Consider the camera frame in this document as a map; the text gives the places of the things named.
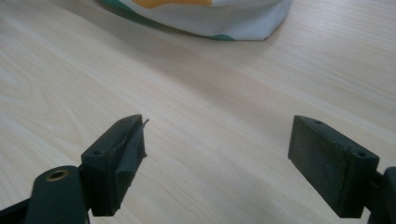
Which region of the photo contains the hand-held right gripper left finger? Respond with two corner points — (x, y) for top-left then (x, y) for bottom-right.
(80, 114), (150, 217)

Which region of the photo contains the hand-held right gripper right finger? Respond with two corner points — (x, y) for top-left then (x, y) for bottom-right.
(287, 115), (381, 219)

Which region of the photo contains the white orange green cloth garment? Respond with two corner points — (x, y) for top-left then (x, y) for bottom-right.
(98, 0), (294, 42)

